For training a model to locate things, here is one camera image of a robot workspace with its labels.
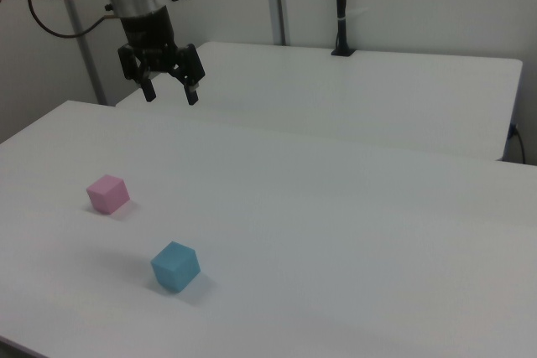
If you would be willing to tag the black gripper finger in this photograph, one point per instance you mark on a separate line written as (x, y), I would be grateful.
(194, 69)
(147, 87)

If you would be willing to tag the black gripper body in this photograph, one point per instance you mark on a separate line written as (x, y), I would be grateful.
(147, 35)

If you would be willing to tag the blue foam cube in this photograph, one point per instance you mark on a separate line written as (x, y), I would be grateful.
(174, 266)

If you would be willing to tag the pink foam cube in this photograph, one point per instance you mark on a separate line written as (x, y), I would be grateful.
(107, 194)

